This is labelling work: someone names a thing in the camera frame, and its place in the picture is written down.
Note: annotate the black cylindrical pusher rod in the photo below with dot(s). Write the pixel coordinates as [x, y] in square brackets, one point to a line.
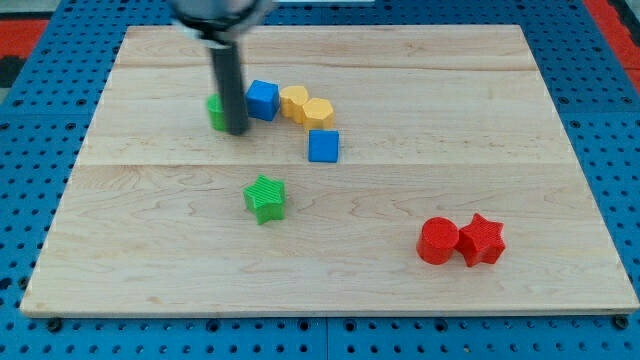
[229, 81]

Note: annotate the green circle block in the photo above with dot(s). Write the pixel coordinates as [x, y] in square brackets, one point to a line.
[216, 112]

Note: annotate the wooden board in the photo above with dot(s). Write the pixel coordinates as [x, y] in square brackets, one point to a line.
[434, 121]

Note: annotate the red circle block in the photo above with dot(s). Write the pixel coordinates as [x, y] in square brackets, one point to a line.
[437, 241]

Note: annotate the blue cube block upper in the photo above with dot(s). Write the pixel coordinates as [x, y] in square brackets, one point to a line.
[263, 100]

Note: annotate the blue cube block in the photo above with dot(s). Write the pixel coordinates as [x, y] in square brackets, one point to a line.
[323, 146]
[263, 100]

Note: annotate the yellow heart block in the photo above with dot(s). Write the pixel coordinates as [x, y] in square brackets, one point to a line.
[292, 99]

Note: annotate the yellow hexagon block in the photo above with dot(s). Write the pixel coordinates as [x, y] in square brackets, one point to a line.
[318, 114]

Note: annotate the blue cube block lower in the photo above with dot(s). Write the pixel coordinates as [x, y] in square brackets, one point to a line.
[323, 146]

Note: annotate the green star block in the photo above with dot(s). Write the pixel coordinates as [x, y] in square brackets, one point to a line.
[266, 199]

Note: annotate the red star block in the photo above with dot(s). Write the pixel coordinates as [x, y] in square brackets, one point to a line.
[481, 241]

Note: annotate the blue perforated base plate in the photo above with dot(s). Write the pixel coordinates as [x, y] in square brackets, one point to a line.
[50, 105]

